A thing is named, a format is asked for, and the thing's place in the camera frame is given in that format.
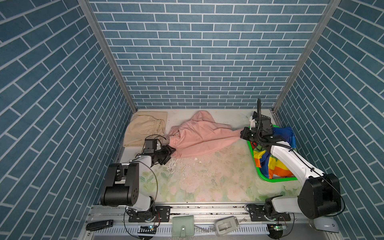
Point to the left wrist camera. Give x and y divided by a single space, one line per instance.
150 146

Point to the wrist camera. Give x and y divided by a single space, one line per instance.
266 125
150 146

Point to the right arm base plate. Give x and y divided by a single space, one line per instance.
257 214

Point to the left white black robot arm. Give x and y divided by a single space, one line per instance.
122 187

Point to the green plastic basket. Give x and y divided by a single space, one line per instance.
261 174

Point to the black remote control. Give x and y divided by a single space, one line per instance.
94 226

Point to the grey stapler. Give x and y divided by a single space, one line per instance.
226 225

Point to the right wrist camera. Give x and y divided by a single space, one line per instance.
266 125

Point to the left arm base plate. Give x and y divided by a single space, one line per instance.
153 214

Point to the colourful patterned shorts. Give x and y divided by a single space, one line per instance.
270 162

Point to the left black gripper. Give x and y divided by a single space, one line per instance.
167 151

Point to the right circuit board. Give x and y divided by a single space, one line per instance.
275 231

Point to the left circuit board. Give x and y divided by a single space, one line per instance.
147 232

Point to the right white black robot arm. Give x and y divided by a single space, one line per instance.
320 194

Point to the light green wallet pouch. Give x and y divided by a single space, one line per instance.
183 227

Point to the pink shorts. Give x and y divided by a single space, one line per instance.
201 135

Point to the beige drawstring shorts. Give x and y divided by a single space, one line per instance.
142 125

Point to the white computer mouse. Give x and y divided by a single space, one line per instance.
324 224

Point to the circuit board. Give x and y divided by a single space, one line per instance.
147 232
275 231

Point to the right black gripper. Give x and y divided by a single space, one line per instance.
244 134

